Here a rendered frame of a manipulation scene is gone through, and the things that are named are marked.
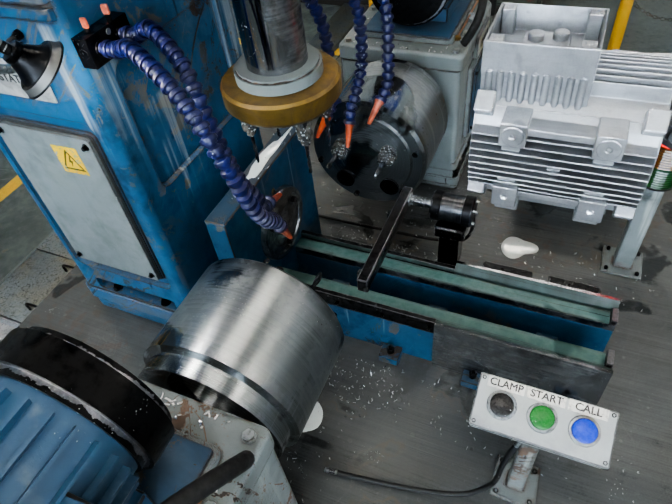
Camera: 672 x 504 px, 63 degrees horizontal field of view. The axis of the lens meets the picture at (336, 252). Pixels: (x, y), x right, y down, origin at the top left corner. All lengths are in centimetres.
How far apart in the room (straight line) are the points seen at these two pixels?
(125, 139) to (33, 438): 49
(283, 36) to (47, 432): 54
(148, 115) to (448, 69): 64
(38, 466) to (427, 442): 68
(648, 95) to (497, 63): 16
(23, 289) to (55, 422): 160
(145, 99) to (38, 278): 129
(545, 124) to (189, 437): 53
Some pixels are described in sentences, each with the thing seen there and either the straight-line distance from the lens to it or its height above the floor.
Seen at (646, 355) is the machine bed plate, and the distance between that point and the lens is 120.
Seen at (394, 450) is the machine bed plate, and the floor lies 80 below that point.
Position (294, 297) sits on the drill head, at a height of 114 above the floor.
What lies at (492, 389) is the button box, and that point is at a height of 107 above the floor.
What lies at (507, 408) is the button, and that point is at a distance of 76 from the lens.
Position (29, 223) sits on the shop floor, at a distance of 312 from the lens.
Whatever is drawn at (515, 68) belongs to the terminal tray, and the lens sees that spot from 67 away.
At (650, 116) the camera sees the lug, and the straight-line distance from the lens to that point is 67.
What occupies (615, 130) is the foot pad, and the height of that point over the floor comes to 137.
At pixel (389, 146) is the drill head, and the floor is 108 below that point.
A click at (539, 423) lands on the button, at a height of 107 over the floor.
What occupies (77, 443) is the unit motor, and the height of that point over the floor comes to 132.
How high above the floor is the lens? 173
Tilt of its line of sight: 47 degrees down
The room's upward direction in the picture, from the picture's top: 8 degrees counter-clockwise
